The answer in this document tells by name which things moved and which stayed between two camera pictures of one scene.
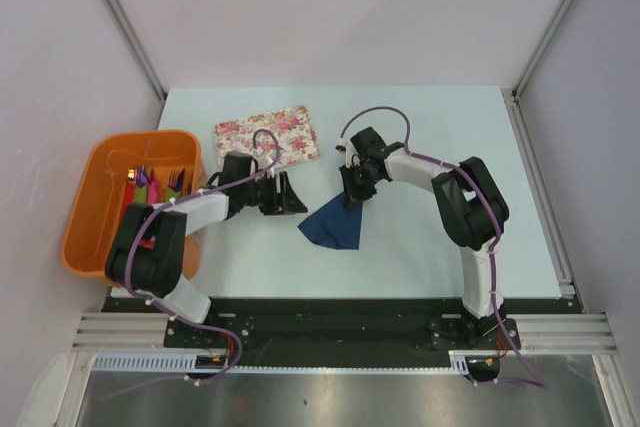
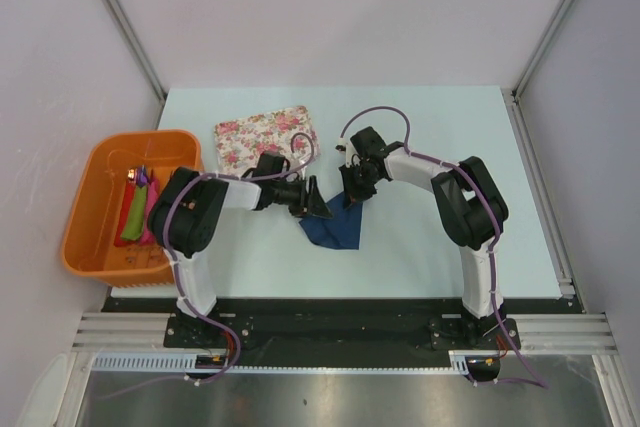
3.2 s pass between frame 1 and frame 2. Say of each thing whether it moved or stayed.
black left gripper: moved
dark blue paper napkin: stayed
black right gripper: stayed
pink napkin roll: stayed
